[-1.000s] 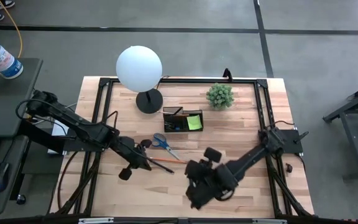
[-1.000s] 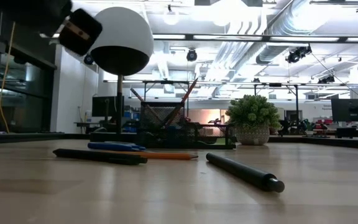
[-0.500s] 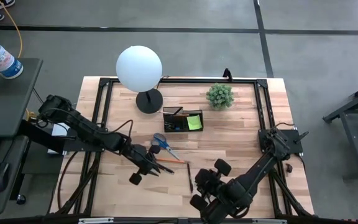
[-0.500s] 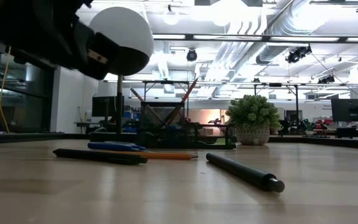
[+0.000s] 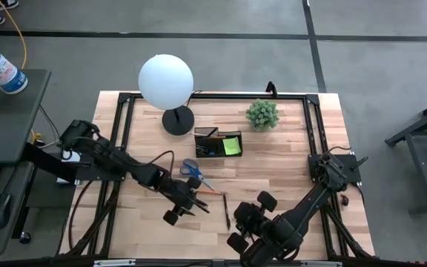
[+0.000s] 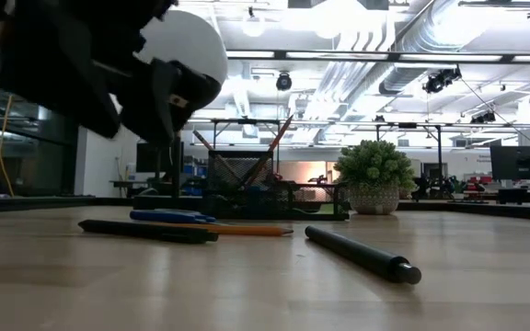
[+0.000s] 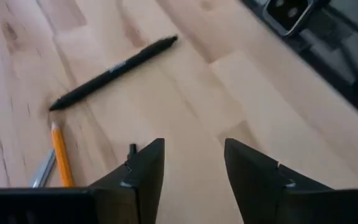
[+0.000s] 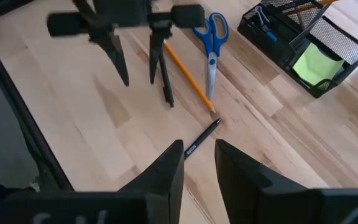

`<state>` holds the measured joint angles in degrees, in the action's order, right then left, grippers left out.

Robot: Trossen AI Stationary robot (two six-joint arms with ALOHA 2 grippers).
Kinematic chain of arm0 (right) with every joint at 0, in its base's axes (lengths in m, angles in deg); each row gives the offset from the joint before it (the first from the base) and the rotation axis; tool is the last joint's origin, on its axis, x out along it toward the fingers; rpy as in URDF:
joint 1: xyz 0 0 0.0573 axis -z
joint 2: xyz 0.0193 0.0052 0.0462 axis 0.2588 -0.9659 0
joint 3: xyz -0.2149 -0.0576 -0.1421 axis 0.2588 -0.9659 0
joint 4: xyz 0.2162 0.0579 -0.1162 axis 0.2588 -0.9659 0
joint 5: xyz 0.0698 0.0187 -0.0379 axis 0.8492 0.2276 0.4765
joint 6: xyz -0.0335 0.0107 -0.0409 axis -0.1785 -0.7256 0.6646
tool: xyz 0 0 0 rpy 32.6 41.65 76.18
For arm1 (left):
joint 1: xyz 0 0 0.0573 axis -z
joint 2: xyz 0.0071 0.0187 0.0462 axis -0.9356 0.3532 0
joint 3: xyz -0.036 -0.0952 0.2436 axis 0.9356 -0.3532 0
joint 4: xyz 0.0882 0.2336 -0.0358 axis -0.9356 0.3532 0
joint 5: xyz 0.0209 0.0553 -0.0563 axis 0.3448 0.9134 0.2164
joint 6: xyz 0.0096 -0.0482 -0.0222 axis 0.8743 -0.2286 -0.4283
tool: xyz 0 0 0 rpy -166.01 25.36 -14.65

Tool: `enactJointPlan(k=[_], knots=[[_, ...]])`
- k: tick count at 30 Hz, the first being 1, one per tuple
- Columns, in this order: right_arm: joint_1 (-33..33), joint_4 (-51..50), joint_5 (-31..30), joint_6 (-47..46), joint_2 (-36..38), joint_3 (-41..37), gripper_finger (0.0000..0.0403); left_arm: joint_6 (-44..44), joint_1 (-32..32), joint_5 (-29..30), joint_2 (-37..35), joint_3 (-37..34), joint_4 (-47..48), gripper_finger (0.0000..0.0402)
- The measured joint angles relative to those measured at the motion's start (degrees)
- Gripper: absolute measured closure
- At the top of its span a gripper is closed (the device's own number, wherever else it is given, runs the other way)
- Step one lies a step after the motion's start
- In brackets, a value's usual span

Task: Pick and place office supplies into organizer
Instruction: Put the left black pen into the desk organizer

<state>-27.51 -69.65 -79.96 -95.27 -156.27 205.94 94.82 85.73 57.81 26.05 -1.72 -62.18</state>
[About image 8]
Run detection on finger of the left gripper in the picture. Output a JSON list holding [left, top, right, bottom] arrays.
[[149, 29, 168, 85], [88, 30, 131, 88]]

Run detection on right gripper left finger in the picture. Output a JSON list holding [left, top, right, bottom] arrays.
[[0, 139, 185, 224]]

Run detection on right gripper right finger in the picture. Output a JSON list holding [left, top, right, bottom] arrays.
[[215, 139, 358, 224]]

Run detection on black pen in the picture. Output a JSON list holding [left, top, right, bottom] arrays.
[[183, 117, 223, 161], [157, 49, 175, 108]]

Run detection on orange pencil with eraser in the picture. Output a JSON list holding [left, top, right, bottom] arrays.
[[162, 41, 217, 114]]

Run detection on blue-handled scissors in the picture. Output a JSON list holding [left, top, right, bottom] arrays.
[[191, 12, 230, 101]]

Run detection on green sticky note pad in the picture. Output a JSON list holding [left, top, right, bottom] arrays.
[[291, 42, 346, 87]]

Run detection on black mesh desk organizer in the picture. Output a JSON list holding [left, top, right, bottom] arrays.
[[236, 0, 358, 100]]

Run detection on black aluminium table frame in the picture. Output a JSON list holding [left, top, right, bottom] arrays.
[[0, 0, 74, 191]]

